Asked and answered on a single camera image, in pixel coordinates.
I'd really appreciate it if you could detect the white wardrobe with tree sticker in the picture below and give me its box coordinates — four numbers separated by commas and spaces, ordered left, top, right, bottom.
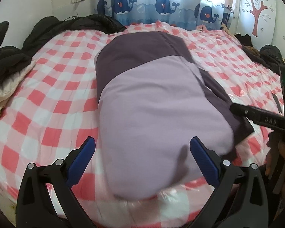
228, 0, 285, 49

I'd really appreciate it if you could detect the pink checkered bed sheet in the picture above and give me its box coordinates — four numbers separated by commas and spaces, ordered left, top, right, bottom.
0, 20, 285, 221

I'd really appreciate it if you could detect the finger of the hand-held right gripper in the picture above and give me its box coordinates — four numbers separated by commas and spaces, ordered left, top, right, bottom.
229, 103, 252, 122

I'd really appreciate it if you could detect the black down jacket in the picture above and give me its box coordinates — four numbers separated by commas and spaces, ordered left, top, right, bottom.
22, 14, 127, 50

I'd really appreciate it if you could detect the dark clothes pile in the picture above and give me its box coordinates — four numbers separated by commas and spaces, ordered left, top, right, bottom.
235, 33, 285, 74

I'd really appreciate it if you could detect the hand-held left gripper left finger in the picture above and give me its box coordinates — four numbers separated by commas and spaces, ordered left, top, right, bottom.
16, 136, 97, 228

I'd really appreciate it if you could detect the brown fuzzy cloth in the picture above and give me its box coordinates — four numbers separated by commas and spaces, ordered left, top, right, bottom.
243, 46, 261, 61

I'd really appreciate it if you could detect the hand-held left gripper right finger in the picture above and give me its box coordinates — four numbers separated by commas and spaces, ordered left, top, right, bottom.
189, 136, 269, 228

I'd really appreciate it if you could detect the thin charging cable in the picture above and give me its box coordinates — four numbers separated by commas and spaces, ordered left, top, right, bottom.
70, 2, 82, 19

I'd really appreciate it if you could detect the lilac and purple jacket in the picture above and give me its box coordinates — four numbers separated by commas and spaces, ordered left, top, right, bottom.
95, 31, 256, 199

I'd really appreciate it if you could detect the whale print curtain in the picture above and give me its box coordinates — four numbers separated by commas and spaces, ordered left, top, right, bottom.
95, 0, 235, 30

